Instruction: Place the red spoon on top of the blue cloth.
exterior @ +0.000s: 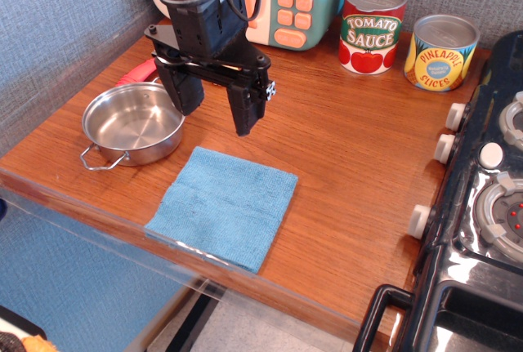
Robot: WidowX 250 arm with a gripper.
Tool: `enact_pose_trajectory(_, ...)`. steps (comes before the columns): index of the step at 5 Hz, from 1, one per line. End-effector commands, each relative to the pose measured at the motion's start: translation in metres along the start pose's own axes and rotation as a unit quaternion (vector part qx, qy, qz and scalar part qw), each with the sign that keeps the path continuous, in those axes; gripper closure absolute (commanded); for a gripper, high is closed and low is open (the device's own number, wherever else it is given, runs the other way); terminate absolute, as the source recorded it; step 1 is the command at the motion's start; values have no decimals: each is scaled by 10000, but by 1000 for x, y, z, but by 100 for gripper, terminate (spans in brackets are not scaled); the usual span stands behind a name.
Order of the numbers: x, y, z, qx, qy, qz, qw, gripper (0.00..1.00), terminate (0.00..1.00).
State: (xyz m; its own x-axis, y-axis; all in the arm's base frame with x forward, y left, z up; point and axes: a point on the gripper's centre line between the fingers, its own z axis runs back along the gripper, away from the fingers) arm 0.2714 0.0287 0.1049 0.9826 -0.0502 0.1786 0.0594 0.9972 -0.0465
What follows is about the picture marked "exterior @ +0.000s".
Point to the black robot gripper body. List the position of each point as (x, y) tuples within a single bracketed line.
[(208, 37)]

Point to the red handled metal spoon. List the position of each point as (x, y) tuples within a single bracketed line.
[(139, 73)]

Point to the toy microwave oven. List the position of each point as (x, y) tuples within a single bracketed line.
[(294, 1)]

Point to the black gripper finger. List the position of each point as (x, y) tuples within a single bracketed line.
[(247, 105), (185, 90)]

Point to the black toy stove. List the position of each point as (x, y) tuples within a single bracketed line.
[(467, 293)]

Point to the small steel pot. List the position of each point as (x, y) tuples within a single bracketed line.
[(131, 125)]

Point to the pineapple slices can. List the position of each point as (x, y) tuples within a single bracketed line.
[(440, 52)]

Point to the blue cloth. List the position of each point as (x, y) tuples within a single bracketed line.
[(226, 207)]

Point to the tomato sauce can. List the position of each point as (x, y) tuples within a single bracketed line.
[(370, 33)]

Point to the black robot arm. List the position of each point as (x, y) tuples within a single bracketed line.
[(206, 42)]

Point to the orange plush object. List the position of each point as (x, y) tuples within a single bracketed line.
[(37, 344)]

